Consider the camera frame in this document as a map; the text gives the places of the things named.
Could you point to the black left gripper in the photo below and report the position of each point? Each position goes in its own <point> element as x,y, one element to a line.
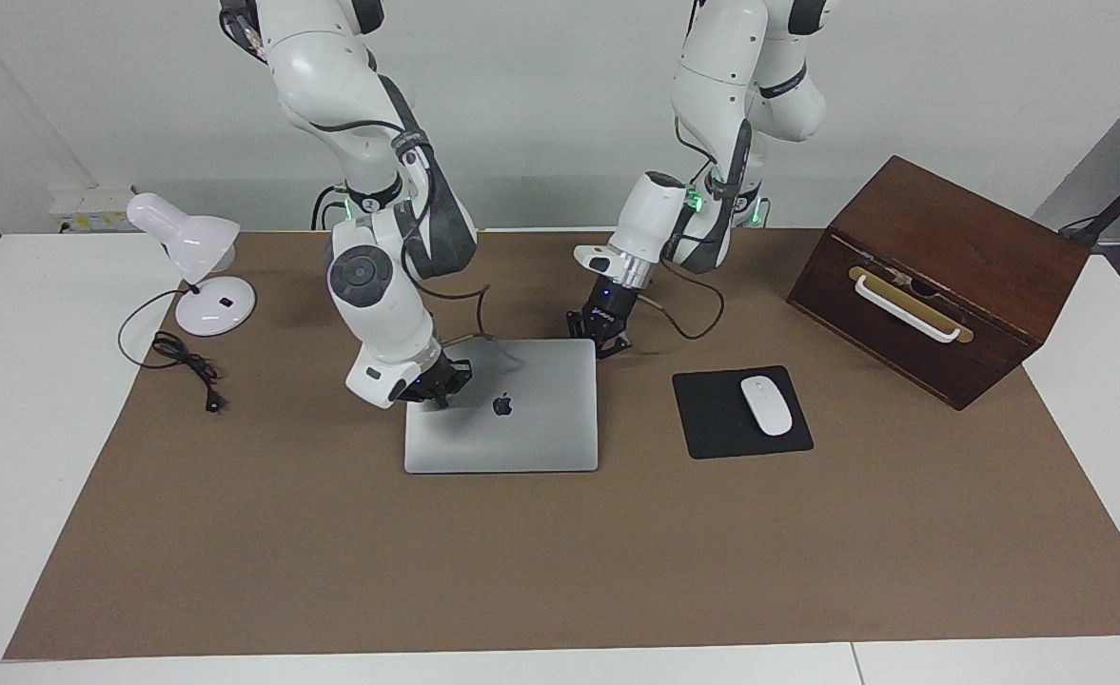
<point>609,304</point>

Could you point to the white computer mouse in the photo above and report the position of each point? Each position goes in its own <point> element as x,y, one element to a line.
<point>767,407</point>

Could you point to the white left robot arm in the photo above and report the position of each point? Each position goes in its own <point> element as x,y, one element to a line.
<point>712,86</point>

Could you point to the dark brown wooden box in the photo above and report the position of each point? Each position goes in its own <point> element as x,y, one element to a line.
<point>959,228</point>

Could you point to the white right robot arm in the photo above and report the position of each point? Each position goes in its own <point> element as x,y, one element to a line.
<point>322,67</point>

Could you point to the grey aluminium laptop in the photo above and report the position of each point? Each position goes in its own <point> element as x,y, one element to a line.
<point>521,447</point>

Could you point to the black camera stand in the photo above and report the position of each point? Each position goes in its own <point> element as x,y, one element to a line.
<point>1116,205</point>

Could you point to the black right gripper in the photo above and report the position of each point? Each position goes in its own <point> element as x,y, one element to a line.
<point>431,376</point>

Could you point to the white desk lamp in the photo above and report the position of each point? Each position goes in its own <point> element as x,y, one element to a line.
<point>193,233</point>

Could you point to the black mouse pad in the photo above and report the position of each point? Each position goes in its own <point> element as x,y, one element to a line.
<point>712,419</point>

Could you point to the brown table mat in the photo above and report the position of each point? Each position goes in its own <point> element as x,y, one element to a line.
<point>521,571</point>

